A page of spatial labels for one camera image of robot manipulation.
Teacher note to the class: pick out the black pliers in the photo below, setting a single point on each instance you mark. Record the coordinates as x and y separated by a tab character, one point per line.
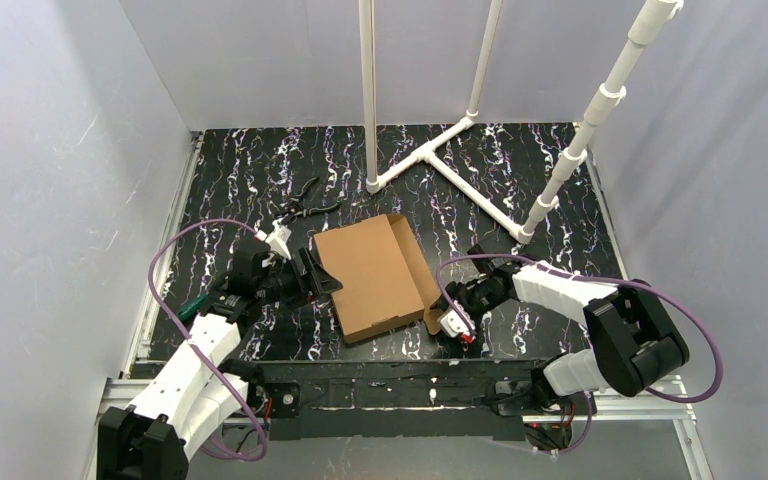
293	207

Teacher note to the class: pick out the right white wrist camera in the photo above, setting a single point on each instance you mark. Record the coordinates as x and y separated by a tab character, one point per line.
457	325

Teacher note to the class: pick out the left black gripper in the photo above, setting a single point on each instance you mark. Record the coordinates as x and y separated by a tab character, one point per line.
308	279

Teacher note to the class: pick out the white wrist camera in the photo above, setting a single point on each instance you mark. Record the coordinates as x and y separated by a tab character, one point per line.
457	325
276	239

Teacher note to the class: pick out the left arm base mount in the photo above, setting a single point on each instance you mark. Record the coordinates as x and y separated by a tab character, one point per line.
268	397

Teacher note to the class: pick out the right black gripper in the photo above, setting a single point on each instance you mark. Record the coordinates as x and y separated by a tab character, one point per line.
461	299

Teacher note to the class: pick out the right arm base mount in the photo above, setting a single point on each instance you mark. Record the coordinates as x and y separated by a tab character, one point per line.
530	401

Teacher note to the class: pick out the brown cardboard box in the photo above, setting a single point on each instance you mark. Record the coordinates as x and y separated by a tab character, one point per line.
386	280

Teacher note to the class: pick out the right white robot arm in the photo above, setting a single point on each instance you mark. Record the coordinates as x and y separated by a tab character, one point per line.
633	341

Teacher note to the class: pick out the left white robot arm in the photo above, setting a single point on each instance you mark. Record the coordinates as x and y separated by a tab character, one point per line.
158	432

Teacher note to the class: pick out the white PVC pipe frame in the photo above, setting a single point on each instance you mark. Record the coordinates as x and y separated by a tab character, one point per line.
513	62

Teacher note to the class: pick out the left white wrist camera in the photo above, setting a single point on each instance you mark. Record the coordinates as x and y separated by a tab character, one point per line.
276	239

